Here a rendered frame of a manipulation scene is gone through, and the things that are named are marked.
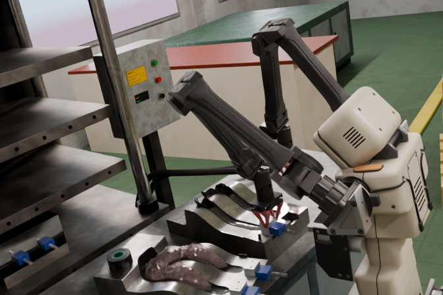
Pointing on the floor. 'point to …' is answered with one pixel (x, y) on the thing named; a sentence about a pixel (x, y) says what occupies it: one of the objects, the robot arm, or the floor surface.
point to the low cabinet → (299, 16)
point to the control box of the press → (144, 100)
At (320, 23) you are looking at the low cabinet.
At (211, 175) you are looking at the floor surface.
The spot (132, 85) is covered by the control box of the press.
